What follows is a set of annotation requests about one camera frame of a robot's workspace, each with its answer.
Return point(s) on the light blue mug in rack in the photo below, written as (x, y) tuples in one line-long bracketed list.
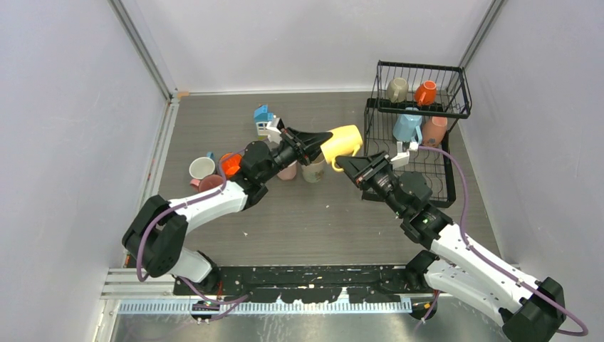
[(408, 128)]

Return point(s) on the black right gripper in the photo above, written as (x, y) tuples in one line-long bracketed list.
[(364, 169)]

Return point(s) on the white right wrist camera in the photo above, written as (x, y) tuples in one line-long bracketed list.
[(404, 150)]

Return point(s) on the tall cream dragon mug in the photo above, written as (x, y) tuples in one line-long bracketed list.
[(314, 172)]

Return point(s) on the yellow mug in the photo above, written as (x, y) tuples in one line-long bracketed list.
[(346, 140)]

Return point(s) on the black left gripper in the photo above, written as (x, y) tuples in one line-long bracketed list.
[(305, 147)]

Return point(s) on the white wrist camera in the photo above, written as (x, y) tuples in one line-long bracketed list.
[(404, 150), (274, 130)]

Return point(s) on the beige mug shelf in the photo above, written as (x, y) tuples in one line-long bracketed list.
[(397, 90)]

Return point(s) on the toy brick house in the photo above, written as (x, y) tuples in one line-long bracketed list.
[(262, 118)]

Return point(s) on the orange mug black handle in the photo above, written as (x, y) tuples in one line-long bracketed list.
[(230, 164)]

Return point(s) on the black wire dish rack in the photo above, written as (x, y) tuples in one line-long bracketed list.
[(453, 101)]

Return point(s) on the blue floral mug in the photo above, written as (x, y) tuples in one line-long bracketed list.
[(202, 166)]

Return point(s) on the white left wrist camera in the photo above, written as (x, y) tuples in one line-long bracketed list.
[(274, 130)]

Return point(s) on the aluminium slotted rail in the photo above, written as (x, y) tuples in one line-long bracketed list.
[(167, 295)]

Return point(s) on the salmon pink mug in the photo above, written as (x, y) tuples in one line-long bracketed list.
[(434, 130)]

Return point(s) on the pink faceted mug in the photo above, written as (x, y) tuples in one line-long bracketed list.
[(289, 173)]

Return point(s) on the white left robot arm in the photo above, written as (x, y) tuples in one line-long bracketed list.
[(156, 236)]

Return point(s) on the orange mug shelf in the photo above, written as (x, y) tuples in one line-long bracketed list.
[(426, 93)]

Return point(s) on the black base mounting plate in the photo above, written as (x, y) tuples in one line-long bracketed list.
[(311, 283)]

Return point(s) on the pink patterned mug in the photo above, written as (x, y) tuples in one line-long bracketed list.
[(207, 183)]

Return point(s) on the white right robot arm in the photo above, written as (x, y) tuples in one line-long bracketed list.
[(526, 308)]

